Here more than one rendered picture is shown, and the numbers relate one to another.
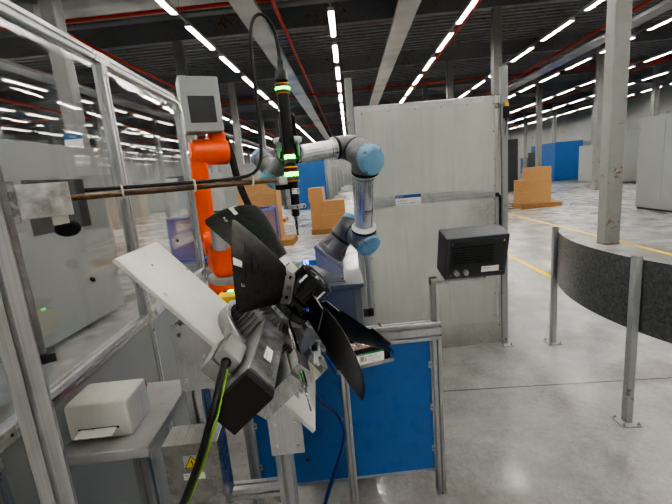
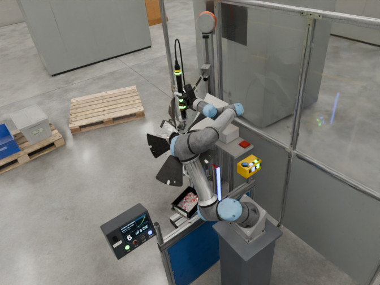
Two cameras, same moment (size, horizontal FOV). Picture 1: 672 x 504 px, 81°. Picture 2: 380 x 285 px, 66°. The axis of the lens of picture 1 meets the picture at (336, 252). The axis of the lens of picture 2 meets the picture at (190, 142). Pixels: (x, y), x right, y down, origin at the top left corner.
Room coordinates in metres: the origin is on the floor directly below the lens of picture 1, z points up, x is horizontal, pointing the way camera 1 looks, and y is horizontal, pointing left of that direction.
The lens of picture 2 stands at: (2.74, -0.78, 2.54)
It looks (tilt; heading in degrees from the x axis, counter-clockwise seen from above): 37 degrees down; 149
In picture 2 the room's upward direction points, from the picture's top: 7 degrees counter-clockwise
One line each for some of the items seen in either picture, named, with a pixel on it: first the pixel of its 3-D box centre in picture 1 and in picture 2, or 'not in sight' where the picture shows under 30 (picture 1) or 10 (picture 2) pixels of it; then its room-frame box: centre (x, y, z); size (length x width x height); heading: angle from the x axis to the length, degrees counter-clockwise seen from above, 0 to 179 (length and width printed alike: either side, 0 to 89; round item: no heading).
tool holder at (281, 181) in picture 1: (290, 192); (183, 112); (1.22, 0.12, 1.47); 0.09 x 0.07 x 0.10; 127
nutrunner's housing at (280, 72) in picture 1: (287, 140); (180, 93); (1.22, 0.12, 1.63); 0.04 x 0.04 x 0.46
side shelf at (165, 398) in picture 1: (134, 416); (230, 143); (1.09, 0.66, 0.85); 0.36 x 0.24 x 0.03; 2
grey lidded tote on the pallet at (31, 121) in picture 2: not in sight; (32, 124); (-1.77, -0.77, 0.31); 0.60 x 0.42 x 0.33; 4
